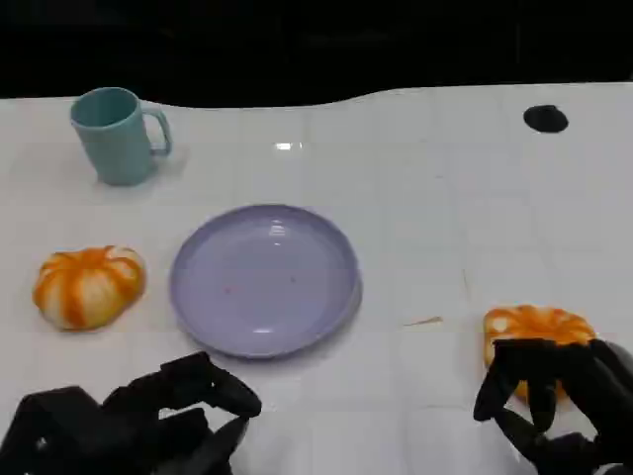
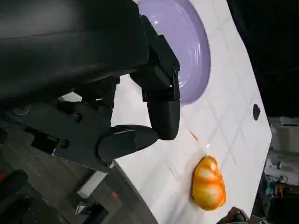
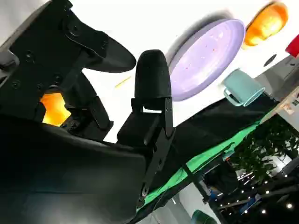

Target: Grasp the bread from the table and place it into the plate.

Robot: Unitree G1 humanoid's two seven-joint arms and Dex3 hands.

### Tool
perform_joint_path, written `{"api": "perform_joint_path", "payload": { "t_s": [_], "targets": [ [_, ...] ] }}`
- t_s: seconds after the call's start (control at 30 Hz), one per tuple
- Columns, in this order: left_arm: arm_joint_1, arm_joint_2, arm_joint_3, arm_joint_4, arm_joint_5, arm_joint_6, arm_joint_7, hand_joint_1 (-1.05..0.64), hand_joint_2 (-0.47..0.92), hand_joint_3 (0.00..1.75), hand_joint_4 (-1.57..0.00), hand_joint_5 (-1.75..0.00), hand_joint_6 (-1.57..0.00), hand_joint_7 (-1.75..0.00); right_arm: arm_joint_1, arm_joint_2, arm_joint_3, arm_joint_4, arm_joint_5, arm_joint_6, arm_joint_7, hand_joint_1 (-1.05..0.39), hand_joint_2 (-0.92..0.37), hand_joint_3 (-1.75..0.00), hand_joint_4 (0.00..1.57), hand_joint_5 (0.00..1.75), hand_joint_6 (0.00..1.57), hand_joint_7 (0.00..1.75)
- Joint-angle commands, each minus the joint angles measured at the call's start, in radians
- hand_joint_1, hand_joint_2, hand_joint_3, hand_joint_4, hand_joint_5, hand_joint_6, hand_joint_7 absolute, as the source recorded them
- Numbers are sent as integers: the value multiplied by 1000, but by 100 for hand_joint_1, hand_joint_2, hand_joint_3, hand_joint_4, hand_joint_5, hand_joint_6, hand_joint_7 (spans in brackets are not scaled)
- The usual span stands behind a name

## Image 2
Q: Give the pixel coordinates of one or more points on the white workshop equipment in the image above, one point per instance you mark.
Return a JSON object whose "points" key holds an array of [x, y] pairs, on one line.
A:
{"points": [[283, 133]]}

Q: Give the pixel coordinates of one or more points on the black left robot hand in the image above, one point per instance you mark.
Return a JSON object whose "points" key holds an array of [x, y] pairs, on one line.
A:
{"points": [[70, 46]]}

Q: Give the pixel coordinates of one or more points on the lilac plate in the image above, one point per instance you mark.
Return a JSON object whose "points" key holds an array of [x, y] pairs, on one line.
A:
{"points": [[187, 46]]}

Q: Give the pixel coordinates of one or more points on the thin orange sliver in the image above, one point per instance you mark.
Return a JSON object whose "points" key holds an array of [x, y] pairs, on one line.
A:
{"points": [[193, 135]]}

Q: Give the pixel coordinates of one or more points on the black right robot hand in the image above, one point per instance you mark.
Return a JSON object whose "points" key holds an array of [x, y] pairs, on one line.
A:
{"points": [[236, 217]]}

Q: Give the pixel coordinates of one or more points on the orange and white bread roll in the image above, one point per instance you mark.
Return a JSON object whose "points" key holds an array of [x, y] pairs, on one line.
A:
{"points": [[208, 184]]}

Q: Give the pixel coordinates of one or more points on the white table leg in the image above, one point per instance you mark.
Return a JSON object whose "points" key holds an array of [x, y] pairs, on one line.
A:
{"points": [[91, 184]]}

